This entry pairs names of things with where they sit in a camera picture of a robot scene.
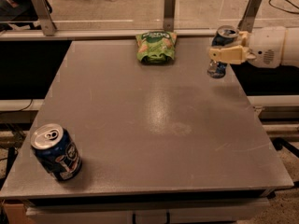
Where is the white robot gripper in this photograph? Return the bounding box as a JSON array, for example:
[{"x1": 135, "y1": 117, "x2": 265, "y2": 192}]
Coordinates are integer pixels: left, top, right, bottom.
[{"x1": 208, "y1": 26, "x2": 286, "y2": 68}]

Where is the blue silver redbull can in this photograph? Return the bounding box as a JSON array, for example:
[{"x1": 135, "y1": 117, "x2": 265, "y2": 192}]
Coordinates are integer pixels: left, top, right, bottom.
[{"x1": 206, "y1": 24, "x2": 240, "y2": 79}]

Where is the green rice chip bag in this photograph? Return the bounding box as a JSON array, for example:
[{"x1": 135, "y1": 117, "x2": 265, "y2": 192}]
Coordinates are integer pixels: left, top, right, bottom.
[{"x1": 135, "y1": 31, "x2": 177, "y2": 63}]

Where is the dark blue pepsi can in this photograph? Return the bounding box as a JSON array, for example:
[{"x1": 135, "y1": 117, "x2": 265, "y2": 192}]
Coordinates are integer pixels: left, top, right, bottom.
[{"x1": 31, "y1": 123, "x2": 82, "y2": 181}]

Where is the right metal bracket post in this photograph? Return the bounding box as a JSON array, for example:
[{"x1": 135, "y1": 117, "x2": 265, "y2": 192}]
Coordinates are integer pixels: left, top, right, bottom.
[{"x1": 237, "y1": 0, "x2": 263, "y2": 33}]

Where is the metal bracket post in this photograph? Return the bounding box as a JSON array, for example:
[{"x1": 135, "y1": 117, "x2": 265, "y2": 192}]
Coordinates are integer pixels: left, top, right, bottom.
[
  {"x1": 237, "y1": 0, "x2": 263, "y2": 33},
  {"x1": 31, "y1": 0, "x2": 56, "y2": 36},
  {"x1": 163, "y1": 0, "x2": 176, "y2": 32}
]

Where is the black cable on floor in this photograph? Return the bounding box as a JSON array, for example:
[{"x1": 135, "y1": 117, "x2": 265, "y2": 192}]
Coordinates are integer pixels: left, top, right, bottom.
[{"x1": 265, "y1": 0, "x2": 299, "y2": 16}]

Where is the middle metal bracket post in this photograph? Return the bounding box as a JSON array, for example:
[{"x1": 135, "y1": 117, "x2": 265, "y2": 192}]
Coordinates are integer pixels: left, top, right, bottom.
[{"x1": 163, "y1": 0, "x2": 176, "y2": 32}]

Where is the left metal bracket post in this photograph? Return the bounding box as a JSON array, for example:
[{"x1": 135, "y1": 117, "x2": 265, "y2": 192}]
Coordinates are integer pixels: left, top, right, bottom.
[{"x1": 31, "y1": 0, "x2": 56, "y2": 36}]

